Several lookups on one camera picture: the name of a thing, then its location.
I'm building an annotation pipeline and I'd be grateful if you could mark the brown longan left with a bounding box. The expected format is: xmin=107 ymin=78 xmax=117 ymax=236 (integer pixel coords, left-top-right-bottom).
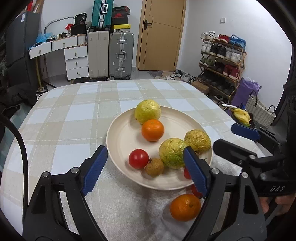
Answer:
xmin=145 ymin=158 xmax=165 ymax=178

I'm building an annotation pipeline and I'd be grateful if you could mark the wooden shoe rack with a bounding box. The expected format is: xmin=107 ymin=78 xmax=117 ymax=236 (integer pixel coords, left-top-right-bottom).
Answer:
xmin=197 ymin=31 xmax=247 ymax=103

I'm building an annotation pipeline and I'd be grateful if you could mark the purple bag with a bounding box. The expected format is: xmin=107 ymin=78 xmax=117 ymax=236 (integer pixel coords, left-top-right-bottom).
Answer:
xmin=231 ymin=77 xmax=261 ymax=106

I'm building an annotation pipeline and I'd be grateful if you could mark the beige suitcase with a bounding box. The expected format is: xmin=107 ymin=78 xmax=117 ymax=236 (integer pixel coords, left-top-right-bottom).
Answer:
xmin=87 ymin=31 xmax=109 ymax=79

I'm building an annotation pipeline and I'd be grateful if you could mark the banana bunch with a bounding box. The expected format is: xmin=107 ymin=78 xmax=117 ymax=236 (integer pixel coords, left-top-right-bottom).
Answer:
xmin=231 ymin=108 xmax=251 ymax=127

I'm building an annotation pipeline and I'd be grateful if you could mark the woven white basket bag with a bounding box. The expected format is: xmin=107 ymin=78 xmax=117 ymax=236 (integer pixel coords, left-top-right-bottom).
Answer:
xmin=246 ymin=90 xmax=276 ymax=128

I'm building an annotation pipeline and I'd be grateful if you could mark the yellow black shoe box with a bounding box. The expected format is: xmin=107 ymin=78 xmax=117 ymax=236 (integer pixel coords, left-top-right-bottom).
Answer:
xmin=113 ymin=24 xmax=131 ymax=33

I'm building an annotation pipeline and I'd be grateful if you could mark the white drawer desk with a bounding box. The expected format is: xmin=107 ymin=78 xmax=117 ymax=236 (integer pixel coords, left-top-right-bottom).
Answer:
xmin=29 ymin=34 xmax=88 ymax=80

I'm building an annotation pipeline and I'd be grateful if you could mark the wrinkled brownish passion fruit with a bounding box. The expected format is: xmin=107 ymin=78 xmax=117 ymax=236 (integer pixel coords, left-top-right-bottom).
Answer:
xmin=184 ymin=129 xmax=211 ymax=155

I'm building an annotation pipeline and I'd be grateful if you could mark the right hand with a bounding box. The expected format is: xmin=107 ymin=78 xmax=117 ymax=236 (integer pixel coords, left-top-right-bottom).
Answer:
xmin=259 ymin=193 xmax=296 ymax=217

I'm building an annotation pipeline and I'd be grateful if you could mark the green yellow passion fruit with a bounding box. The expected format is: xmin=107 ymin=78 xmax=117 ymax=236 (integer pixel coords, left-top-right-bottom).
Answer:
xmin=159 ymin=138 xmax=187 ymax=169

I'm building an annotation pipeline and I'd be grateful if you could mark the black cable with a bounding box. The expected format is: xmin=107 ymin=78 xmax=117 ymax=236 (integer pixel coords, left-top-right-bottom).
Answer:
xmin=0 ymin=113 xmax=30 ymax=209

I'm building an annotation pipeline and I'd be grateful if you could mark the orange mandarin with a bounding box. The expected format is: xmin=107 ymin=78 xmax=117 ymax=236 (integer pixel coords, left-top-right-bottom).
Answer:
xmin=142 ymin=120 xmax=165 ymax=142
xmin=170 ymin=194 xmax=201 ymax=222

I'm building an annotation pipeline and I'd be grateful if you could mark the round red tomato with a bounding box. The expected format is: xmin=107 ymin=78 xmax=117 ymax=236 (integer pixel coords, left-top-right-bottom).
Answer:
xmin=191 ymin=184 xmax=203 ymax=199

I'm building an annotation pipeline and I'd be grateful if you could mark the wooden door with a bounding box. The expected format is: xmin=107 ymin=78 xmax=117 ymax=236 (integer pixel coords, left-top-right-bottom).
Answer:
xmin=137 ymin=0 xmax=187 ymax=71

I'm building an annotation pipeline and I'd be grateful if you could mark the silver aluminium suitcase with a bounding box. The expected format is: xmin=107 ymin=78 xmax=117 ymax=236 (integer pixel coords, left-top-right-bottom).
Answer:
xmin=109 ymin=32 xmax=134 ymax=80

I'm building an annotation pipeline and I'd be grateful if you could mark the oblong red tomato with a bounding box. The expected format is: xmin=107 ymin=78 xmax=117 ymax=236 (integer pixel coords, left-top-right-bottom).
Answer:
xmin=183 ymin=167 xmax=192 ymax=180

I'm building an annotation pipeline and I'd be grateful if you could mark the small red tomato on plate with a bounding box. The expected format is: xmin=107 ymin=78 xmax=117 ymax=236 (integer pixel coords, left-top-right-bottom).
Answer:
xmin=128 ymin=149 xmax=149 ymax=169

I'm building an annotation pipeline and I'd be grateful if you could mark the teal suitcase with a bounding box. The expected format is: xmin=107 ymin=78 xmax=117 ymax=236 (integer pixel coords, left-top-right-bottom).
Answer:
xmin=91 ymin=0 xmax=113 ymax=31

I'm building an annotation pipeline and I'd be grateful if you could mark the black jacket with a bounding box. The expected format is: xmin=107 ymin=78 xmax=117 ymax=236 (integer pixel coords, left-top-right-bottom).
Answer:
xmin=1 ymin=83 xmax=37 ymax=118

